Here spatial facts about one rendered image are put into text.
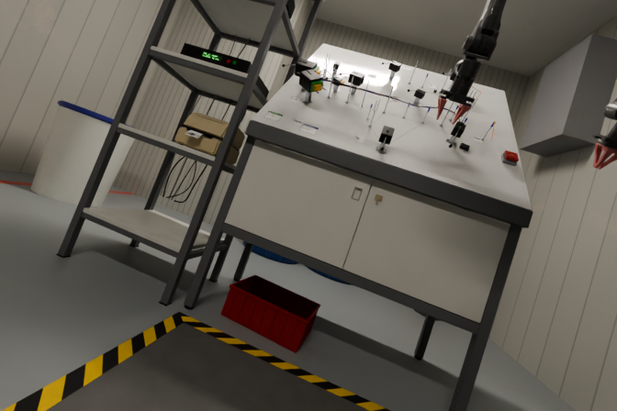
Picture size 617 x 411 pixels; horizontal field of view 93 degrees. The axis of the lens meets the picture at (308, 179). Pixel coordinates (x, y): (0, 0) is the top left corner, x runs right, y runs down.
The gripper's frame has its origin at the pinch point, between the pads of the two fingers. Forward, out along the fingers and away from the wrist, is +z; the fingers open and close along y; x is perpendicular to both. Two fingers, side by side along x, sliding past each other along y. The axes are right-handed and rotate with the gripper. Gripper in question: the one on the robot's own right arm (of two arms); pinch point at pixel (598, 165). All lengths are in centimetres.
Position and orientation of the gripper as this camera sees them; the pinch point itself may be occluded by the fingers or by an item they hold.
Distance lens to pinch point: 135.2
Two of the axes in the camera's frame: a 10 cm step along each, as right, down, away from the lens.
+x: -2.6, 3.7, -8.9
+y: -9.3, -3.3, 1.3
